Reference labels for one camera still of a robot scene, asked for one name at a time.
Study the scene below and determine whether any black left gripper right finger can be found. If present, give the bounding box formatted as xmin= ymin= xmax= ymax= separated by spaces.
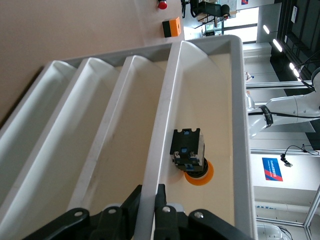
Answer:
xmin=152 ymin=184 xmax=252 ymax=240

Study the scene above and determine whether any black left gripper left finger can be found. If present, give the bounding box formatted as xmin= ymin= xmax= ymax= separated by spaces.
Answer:
xmin=22 ymin=184 xmax=143 ymax=240

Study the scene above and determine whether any orange-capped push button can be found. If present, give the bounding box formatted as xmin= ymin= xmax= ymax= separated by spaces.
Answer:
xmin=169 ymin=127 xmax=215 ymax=187

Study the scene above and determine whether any white drawer cabinet housing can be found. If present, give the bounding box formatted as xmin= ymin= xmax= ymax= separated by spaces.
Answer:
xmin=0 ymin=34 xmax=259 ymax=240

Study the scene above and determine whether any orange box with black base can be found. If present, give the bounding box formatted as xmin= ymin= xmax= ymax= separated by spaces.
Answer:
xmin=161 ymin=16 xmax=183 ymax=39

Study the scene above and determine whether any black office chair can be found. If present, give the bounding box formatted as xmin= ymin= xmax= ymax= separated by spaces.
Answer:
xmin=181 ymin=0 xmax=231 ymax=25

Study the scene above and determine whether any blue wall poster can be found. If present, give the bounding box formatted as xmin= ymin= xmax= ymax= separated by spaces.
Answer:
xmin=261 ymin=157 xmax=285 ymax=182

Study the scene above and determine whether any black dangling cable connector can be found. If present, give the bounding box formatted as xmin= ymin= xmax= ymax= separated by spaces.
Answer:
xmin=279 ymin=143 xmax=320 ymax=169

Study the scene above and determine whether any aluminium frame beam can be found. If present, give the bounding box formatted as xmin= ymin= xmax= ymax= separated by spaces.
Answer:
xmin=246 ymin=81 xmax=310 ymax=89

